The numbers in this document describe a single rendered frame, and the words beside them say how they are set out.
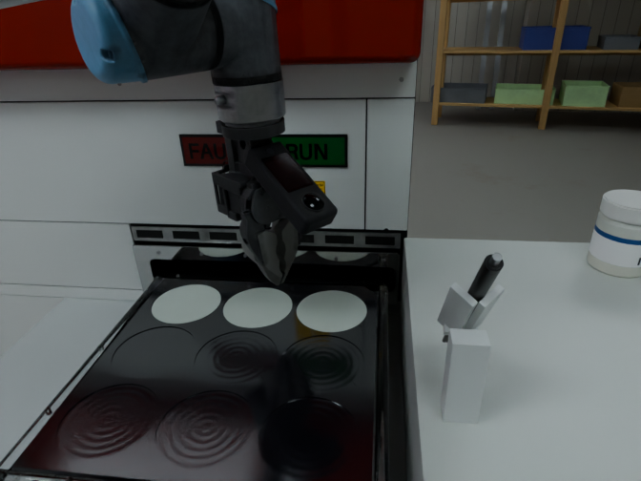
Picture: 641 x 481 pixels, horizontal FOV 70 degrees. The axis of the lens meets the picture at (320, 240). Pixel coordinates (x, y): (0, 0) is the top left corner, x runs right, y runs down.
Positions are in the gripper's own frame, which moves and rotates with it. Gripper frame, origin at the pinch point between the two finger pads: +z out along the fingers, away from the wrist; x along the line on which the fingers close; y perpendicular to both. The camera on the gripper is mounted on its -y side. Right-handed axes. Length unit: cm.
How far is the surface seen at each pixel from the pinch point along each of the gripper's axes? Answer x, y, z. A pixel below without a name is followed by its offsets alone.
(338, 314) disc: -6.2, -3.8, 7.5
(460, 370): 4.1, -28.1, -4.9
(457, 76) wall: -573, 319, 73
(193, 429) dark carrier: 18.4, -6.9, 6.9
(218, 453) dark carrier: 18.0, -11.2, 7.0
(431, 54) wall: -554, 351, 44
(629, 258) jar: -30.4, -30.9, -1.2
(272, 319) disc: 0.9, 2.0, 7.2
